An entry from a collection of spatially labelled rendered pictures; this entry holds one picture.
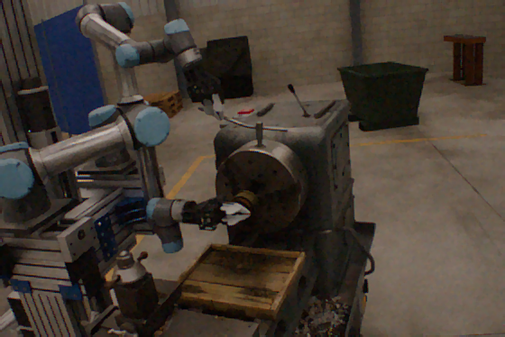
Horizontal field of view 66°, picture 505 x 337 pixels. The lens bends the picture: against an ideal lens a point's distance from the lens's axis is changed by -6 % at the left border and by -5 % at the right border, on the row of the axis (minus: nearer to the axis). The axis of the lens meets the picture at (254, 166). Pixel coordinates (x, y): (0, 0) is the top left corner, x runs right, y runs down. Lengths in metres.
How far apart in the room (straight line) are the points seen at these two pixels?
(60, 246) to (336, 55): 10.49
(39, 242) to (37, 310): 0.64
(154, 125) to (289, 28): 10.20
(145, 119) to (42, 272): 0.60
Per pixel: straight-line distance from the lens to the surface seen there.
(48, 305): 1.91
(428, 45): 11.77
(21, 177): 1.23
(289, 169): 1.33
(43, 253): 1.41
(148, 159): 1.44
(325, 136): 1.46
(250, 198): 1.29
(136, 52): 1.40
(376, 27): 11.47
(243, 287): 1.28
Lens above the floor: 1.62
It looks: 19 degrees down
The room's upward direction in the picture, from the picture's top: 8 degrees counter-clockwise
